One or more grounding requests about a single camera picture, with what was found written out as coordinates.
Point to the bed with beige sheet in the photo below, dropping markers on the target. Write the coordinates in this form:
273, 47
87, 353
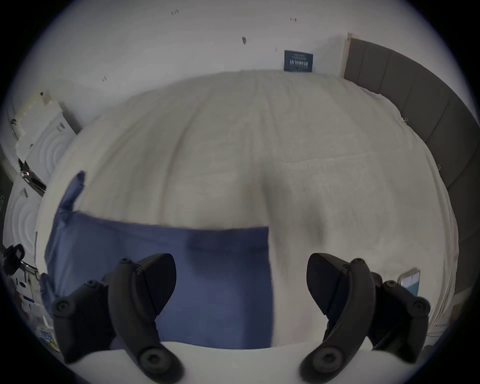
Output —
240, 157

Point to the dark blue wall sign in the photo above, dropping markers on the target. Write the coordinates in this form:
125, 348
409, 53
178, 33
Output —
298, 61

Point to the grey padded headboard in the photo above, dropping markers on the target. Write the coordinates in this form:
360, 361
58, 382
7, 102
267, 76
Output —
427, 112

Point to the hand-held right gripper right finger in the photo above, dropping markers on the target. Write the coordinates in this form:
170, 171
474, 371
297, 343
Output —
352, 300

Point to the dark blue shirt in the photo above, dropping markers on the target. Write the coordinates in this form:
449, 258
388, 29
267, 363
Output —
168, 285

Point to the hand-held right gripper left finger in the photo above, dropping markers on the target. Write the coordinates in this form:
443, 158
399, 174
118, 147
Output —
131, 300

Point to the smartphone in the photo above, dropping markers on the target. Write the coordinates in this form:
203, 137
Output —
410, 282

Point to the white washing machine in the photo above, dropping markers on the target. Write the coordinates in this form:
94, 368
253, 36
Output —
47, 138

